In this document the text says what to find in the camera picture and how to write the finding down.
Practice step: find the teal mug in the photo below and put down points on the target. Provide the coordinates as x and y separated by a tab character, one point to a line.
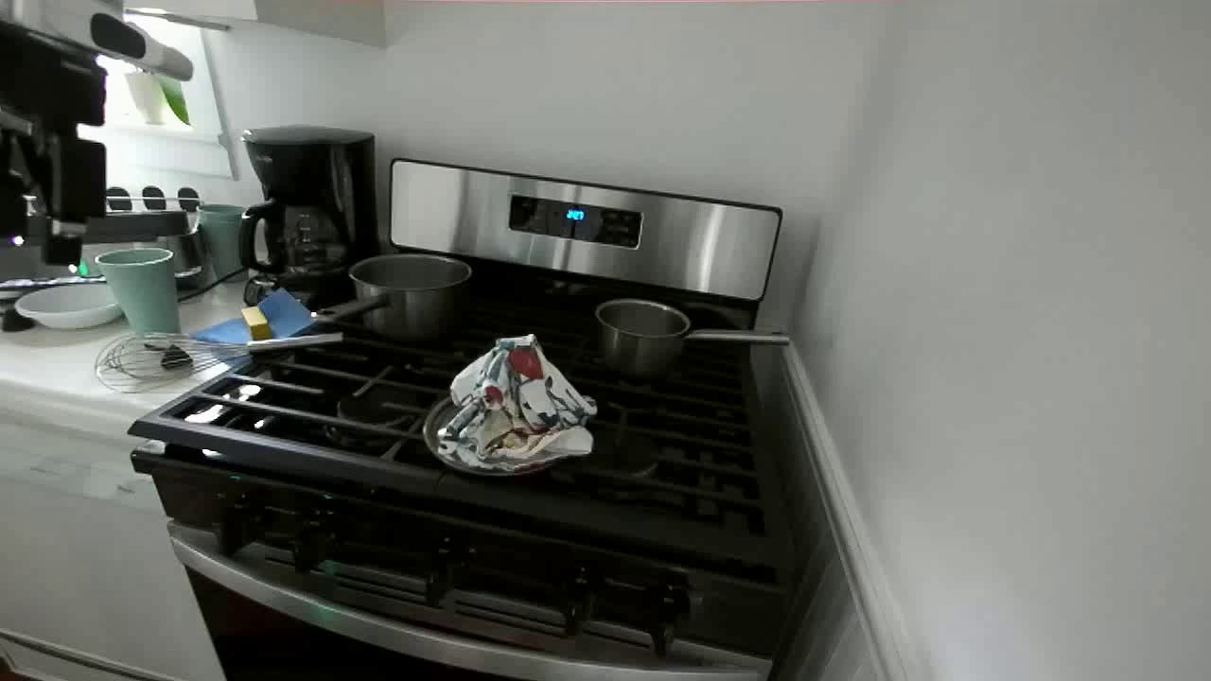
220	236

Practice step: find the blue dish cloth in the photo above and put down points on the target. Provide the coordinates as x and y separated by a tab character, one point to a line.
285	317

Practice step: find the patterned crumpled cloth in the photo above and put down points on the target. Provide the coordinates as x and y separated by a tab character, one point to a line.
514	402

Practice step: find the white bowl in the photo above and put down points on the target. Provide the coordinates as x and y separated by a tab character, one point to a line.
70	307

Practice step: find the light blue cup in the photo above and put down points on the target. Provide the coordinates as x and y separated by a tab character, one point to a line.
144	289

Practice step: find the yellow block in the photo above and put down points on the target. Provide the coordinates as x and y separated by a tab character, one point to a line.
254	323

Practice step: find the black gas stove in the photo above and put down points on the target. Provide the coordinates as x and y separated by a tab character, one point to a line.
327	539

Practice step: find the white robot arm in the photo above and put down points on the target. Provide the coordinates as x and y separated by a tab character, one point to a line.
53	86

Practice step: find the clear glass plate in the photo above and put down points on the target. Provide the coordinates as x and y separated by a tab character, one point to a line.
154	357

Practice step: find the large steel pot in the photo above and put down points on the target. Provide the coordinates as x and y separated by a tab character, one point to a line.
408	296

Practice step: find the small steel pot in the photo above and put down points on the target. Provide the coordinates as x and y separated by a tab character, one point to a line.
644	339

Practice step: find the black coffee maker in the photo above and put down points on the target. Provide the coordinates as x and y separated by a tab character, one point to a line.
316	215

